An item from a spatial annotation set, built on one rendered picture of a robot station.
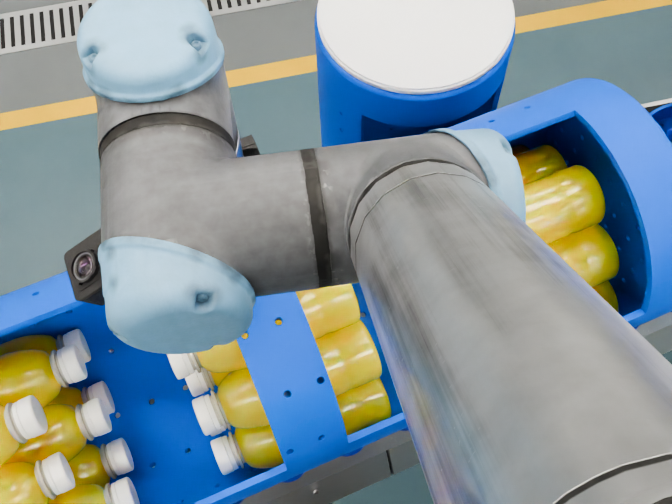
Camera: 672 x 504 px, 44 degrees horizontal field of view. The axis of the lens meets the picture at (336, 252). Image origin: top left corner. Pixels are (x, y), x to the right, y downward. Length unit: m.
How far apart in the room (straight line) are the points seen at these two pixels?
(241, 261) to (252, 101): 2.02
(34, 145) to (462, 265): 2.25
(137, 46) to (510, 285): 0.27
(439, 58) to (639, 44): 1.56
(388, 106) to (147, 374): 0.48
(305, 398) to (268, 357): 0.05
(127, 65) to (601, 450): 0.33
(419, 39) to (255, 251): 0.79
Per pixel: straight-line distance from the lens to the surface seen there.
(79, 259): 0.64
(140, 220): 0.41
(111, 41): 0.46
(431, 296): 0.26
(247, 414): 0.84
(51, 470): 0.87
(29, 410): 0.83
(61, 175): 2.40
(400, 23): 1.19
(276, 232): 0.41
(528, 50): 2.57
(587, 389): 0.20
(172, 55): 0.44
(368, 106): 1.16
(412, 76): 1.13
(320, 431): 0.79
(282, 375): 0.75
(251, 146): 0.59
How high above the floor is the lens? 1.92
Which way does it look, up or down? 63 degrees down
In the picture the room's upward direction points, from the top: 2 degrees counter-clockwise
